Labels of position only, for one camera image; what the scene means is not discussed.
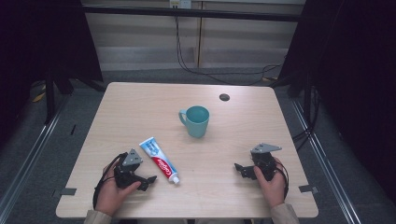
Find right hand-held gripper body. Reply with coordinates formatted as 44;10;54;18
249;142;283;182

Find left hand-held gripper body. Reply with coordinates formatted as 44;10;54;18
113;148;149;189

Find toothpaste tube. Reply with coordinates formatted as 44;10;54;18
138;136;181;185

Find teal cup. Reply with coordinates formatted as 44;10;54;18
177;105;210;139

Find person's right hand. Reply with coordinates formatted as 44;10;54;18
253;156;287;209

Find person's left hand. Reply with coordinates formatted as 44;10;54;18
94;161;142;217

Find grey tape piece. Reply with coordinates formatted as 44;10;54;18
298;184;319;195
59;187;78;197

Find yellow floor scrap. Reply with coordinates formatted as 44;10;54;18
31;91;47;104

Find black curtain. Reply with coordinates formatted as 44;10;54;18
0;0;105;151
276;0;396;204

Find black horizontal bar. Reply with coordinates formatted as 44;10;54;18
81;5;303;23

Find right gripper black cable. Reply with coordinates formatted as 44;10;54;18
273;160;290;201

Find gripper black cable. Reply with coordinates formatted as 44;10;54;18
273;160;290;201
92;151;129;210

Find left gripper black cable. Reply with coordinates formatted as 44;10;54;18
92;151;129;210

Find bundle of black cables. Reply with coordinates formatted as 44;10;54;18
291;86;322;152

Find metal floor rail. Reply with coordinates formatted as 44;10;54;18
290;98;363;224
0;106;64;217

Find black hanging cable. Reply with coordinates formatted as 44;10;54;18
173;15;284;87

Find wall socket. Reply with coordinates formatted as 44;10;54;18
168;0;192;9

